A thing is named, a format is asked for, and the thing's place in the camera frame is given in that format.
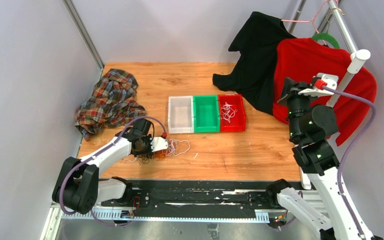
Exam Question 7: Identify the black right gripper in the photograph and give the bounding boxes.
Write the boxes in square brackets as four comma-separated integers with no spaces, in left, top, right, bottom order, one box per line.
[275,76,319,139]

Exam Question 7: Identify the white cable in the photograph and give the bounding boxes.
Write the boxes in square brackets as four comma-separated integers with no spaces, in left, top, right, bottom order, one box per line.
[220,101,239,124]
[124,138,200,164]

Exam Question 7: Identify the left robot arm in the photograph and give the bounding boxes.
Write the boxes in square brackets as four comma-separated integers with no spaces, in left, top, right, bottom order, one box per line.
[51,117,154,215]

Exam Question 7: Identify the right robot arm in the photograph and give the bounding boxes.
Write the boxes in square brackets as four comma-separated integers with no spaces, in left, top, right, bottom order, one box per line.
[265,73,377,240]

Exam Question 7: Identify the red t-shirt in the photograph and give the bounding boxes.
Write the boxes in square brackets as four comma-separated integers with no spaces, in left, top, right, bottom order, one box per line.
[272,38,370,146]

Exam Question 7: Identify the black t-shirt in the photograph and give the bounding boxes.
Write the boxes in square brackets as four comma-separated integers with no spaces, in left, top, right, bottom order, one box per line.
[212,11,294,115]

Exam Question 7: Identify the plaid flannel shirt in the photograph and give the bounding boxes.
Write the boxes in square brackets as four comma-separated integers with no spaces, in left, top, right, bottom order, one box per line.
[75,68,147,141]

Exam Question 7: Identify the white translucent plastic bin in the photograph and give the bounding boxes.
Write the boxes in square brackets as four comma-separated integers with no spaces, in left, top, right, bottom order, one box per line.
[167,95,194,134]

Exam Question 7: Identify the green clothes hanger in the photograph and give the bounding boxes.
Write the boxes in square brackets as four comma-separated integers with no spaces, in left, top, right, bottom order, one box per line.
[311,32,341,49]

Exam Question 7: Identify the red plastic bin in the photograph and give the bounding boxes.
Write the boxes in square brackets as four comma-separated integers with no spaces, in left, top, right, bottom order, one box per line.
[217,94,247,132]

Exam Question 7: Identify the white clothes rack pole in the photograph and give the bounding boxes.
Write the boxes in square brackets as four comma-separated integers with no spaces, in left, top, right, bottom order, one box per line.
[288,0,371,190]

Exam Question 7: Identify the green plastic bin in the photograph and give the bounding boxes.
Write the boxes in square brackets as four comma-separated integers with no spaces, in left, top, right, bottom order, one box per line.
[193,95,221,133]

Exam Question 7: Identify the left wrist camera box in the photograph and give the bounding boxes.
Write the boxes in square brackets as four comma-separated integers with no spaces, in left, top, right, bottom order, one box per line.
[150,136,169,152]

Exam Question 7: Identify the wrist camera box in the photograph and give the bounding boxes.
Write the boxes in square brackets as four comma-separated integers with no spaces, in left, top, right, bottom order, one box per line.
[298,73,339,98]
[150,136,169,152]

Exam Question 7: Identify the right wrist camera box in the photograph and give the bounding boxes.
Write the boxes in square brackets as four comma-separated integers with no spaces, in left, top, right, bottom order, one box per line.
[298,73,339,98]

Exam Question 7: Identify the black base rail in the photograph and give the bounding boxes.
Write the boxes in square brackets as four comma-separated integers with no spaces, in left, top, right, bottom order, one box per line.
[69,178,312,220]

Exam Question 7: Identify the pink wire hanger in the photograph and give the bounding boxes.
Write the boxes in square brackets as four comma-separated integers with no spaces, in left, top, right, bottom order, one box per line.
[281,0,330,34]

